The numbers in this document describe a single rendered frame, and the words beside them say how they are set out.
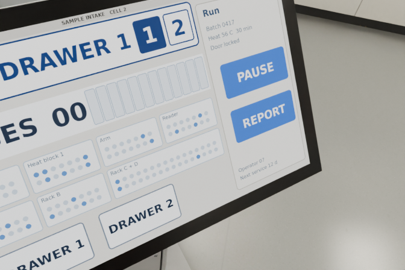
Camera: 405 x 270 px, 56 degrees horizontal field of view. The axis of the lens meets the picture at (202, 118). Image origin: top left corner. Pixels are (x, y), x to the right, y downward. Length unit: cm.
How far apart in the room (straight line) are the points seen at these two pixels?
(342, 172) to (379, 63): 89
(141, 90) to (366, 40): 231
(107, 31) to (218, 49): 13
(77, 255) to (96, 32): 24
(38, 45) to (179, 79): 15
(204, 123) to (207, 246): 110
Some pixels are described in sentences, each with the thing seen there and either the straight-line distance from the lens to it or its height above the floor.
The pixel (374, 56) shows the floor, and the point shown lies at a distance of 257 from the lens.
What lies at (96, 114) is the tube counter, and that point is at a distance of 42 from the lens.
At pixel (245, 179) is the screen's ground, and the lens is 51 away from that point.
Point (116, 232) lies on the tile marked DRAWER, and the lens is 46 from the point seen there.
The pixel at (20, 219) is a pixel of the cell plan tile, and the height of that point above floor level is 104.
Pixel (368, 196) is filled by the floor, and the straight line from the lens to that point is 186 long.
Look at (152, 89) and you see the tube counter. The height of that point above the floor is 111.
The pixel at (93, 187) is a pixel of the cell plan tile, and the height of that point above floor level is 105.
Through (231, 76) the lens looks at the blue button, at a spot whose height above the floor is 110.
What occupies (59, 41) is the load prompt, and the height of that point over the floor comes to 117.
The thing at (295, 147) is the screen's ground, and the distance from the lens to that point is 55.
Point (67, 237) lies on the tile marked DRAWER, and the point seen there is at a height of 101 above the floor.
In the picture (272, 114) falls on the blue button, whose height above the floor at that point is 105.
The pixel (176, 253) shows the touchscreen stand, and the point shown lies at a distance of 148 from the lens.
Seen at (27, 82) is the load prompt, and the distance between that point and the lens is 41.
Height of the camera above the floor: 143
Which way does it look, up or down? 50 degrees down
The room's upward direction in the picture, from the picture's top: 10 degrees clockwise
